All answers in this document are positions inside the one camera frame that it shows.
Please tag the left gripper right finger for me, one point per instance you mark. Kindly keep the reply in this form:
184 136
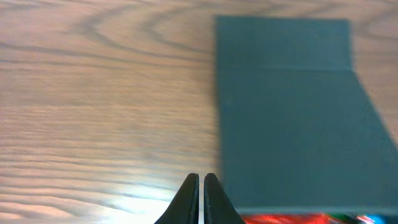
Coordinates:
217 207

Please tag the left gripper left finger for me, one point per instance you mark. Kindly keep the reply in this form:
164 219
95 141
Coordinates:
184 207

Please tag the red Hacks candy bag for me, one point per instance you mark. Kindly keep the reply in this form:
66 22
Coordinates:
286 219

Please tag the blue Oreo cookie pack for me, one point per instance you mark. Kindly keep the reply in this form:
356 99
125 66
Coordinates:
371 219

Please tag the green Haribo gummy bag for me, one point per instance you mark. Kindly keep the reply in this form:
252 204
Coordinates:
342 219

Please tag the dark green open box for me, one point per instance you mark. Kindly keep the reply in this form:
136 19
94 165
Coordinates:
298 133

